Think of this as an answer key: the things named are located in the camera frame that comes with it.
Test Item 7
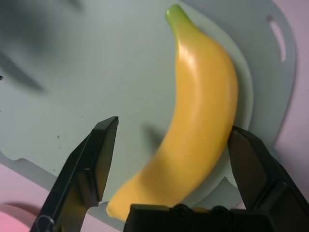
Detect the light green cutting board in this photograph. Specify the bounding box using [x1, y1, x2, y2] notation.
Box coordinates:
[0, 0, 254, 218]

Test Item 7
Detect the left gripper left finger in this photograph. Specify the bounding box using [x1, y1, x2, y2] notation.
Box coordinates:
[30, 116, 119, 232]

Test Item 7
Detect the pink plastic plate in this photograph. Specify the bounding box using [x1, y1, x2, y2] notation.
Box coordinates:
[0, 202, 32, 232]

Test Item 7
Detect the yellow toy banana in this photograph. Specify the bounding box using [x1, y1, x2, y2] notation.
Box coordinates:
[106, 4, 239, 222]

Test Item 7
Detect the large green cutting mat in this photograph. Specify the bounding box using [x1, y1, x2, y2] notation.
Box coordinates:
[0, 0, 298, 218]

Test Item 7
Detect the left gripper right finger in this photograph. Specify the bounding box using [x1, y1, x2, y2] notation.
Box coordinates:
[228, 125, 309, 232]

